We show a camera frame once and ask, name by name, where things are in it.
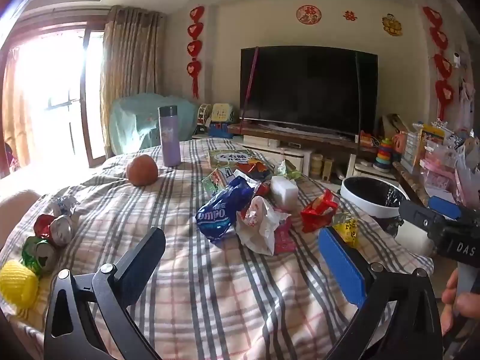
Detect purple thermos bottle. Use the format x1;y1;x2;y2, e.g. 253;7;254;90
157;106;182;167

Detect gold figure wall decal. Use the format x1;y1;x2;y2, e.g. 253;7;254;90
382;14;404;37

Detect yellow wrapper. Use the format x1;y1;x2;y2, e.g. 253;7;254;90
332;215;361;248

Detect children's picture book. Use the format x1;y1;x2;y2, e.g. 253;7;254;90
208;149;260;169

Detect orange snack bag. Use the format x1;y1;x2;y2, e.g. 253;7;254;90
234;159;272;182

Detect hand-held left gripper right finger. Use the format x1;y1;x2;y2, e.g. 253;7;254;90
318;227;443;360

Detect person's right hand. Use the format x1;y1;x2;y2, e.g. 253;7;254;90
440;269;480;340

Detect blue toy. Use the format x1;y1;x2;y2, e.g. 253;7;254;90
208;121;235;138

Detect round red wall decal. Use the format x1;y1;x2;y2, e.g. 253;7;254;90
296;5;322;25

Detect beige curtain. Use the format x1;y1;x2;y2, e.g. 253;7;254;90
100;5;167;158

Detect pink rod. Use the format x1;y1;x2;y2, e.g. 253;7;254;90
240;47;260;121

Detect teal floral dust cover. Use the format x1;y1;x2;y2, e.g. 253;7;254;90
109;92;199;154

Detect white television cabinet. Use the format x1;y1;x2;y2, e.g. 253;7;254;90
191;122;399;181

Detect peach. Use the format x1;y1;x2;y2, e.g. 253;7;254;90
125;154;159;187

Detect white plastic bag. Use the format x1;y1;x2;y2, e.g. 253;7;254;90
454;135;480;208

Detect hanging pink clothes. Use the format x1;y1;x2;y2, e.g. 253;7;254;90
459;79;478;128

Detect plaid blanket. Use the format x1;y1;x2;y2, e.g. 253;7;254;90
0;137;436;360

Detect white bin with black liner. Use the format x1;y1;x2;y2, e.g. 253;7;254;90
339;176;436;267

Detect silver foil wrapper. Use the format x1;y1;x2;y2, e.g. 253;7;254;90
50;195;79;218

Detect red heart hanging decoration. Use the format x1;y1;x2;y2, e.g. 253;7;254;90
423;6;455;119
186;5;206;100

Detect red crushed can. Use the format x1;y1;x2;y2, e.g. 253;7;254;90
34;214;74;248

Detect ceiling air vent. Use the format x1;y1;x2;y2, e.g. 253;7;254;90
33;0;110;13

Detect brown bag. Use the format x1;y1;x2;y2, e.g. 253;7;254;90
380;113;409;139

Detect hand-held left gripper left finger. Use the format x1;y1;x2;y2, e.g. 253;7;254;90
44;227;166;360

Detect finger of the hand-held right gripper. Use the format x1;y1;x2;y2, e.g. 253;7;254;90
398;200;445;242
428;196;480;223

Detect black television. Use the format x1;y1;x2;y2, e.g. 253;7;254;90
240;46;379;136

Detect blue tissue packet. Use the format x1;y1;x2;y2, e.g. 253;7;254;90
195;176;259;242

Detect yellow boxed toy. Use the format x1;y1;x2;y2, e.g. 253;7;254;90
418;124;447;148

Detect pale green toy console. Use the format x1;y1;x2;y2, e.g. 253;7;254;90
210;103;235;124

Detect green spouted pouch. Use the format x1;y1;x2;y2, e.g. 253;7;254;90
275;159;302;181

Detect marble counter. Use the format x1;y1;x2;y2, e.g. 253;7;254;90
392;159;432;208

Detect glass balcony door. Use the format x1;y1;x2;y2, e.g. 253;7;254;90
0;19;107;177

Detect green crushed can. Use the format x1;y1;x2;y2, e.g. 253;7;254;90
21;236;59;274

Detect orange plastic toy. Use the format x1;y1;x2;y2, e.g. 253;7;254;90
392;133;409;154

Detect yellow foam fruit net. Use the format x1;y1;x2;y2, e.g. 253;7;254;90
0;259;40;313

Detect clear drawer organizer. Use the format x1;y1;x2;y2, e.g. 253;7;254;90
405;131;425;169

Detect red snack wrapper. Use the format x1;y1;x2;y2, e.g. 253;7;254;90
300;189;339;233

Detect printed white paper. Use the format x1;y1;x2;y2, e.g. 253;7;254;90
236;195;293;256

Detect white red milk carton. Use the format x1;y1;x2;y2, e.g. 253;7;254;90
270;175;299;211

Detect pink lidded storage box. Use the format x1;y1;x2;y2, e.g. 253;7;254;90
420;161;457;193

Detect rainbow stacking ring toy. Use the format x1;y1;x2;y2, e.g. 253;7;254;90
376;138;393;173

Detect green white carton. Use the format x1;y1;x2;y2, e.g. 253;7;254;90
202;168;235;196

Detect clear storage box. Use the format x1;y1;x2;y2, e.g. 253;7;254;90
424;144;460;169

